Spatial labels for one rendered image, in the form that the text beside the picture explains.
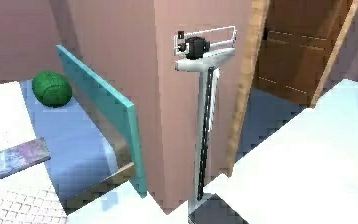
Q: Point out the bed with teal headboard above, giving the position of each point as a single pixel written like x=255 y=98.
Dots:
x=73 y=140

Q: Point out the light wooden door frame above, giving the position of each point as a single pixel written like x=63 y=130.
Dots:
x=247 y=66

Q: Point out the brown wooden room door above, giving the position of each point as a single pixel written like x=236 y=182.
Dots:
x=288 y=50

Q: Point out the purple blue book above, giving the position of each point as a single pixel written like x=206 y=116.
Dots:
x=18 y=158

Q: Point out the white upright weighing scale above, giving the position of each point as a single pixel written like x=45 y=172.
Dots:
x=204 y=100

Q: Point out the green ball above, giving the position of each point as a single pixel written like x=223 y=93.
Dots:
x=51 y=88

